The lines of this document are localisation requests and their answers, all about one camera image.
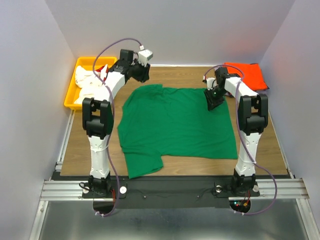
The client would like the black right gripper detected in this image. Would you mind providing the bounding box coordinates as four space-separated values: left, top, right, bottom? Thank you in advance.
203 86 228 111

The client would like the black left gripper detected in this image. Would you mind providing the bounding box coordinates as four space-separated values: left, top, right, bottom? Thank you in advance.
129 57 151 83

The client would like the green t shirt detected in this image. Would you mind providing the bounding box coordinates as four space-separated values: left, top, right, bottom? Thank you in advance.
117 84 238 179

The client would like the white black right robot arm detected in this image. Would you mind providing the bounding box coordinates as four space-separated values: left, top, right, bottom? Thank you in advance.
202 64 269 195

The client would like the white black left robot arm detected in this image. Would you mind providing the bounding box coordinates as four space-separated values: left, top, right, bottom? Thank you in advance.
81 46 153 197

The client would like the folded purple t shirt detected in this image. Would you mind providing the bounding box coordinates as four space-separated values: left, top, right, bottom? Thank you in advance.
224 92 234 98

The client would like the folded orange t shirt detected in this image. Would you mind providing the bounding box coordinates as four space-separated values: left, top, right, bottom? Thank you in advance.
224 62 269 92

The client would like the white t shirt red print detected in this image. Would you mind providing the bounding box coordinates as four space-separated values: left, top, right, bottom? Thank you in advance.
74 64 109 105

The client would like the yellow plastic bin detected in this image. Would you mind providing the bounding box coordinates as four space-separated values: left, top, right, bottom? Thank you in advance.
64 56 117 111

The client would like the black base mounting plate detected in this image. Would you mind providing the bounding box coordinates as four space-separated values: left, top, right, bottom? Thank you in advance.
48 175 293 210

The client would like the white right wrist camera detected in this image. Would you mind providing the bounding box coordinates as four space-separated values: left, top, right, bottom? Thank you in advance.
202 76 217 90

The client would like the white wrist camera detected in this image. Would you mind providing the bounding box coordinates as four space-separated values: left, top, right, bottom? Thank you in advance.
138 45 153 67
202 76 217 90

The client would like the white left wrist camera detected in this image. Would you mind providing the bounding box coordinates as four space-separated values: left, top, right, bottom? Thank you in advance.
138 45 153 67

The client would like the aluminium frame rail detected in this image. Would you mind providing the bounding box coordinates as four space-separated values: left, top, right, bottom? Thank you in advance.
40 178 309 201

